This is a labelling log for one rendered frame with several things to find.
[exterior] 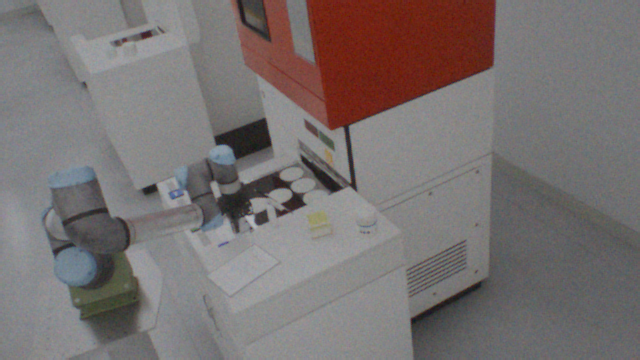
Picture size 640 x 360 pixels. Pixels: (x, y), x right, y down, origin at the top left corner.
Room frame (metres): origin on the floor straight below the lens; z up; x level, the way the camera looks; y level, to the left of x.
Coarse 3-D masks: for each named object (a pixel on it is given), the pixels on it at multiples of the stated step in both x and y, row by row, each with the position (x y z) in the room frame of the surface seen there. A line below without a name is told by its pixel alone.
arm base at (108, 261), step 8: (104, 256) 1.58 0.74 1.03; (112, 256) 1.62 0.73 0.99; (104, 264) 1.55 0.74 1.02; (112, 264) 1.58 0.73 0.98; (104, 272) 1.54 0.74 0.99; (112, 272) 1.57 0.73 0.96; (96, 280) 1.50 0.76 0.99; (104, 280) 1.54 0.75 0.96; (80, 288) 1.53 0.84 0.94; (88, 288) 1.52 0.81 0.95; (96, 288) 1.53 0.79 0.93
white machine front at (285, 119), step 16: (272, 96) 2.43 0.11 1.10; (272, 112) 2.47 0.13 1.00; (288, 112) 2.28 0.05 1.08; (304, 112) 2.12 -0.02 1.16; (272, 128) 2.52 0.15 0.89; (288, 128) 2.32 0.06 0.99; (304, 128) 2.15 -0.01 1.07; (320, 128) 2.00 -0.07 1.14; (288, 144) 2.35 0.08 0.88; (304, 144) 2.17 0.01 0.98; (320, 144) 2.02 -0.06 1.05; (336, 144) 1.89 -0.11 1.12; (336, 160) 1.90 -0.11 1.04; (352, 160) 1.83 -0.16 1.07; (352, 176) 1.82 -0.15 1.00
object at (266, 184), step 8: (304, 168) 2.10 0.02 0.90; (264, 176) 2.09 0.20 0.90; (272, 176) 2.08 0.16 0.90; (304, 176) 2.04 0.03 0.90; (312, 176) 2.03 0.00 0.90; (248, 184) 2.05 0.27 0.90; (256, 184) 2.04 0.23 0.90; (264, 184) 2.03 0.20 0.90; (272, 184) 2.02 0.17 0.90; (280, 184) 2.01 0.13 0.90; (288, 184) 2.00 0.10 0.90; (320, 184) 1.96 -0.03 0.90; (248, 192) 2.00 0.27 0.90; (264, 192) 1.97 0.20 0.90; (296, 192) 1.93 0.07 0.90; (304, 192) 1.92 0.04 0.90; (328, 192) 1.89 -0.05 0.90; (288, 200) 1.89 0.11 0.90; (296, 200) 1.88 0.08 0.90; (288, 208) 1.84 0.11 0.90; (296, 208) 1.83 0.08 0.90; (256, 216) 1.82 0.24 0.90; (264, 216) 1.81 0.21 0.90; (280, 216) 1.79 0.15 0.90; (256, 224) 1.77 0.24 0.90
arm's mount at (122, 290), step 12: (120, 252) 1.63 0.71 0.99; (120, 264) 1.60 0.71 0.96; (120, 276) 1.57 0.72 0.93; (132, 276) 1.63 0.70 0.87; (72, 288) 1.55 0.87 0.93; (108, 288) 1.55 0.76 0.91; (120, 288) 1.55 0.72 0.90; (132, 288) 1.55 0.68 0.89; (72, 300) 1.52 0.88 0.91; (84, 300) 1.52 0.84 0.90; (96, 300) 1.52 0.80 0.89; (108, 300) 1.54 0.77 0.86; (120, 300) 1.54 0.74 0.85; (132, 300) 1.55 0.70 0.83; (84, 312) 1.53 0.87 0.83; (96, 312) 1.52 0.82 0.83
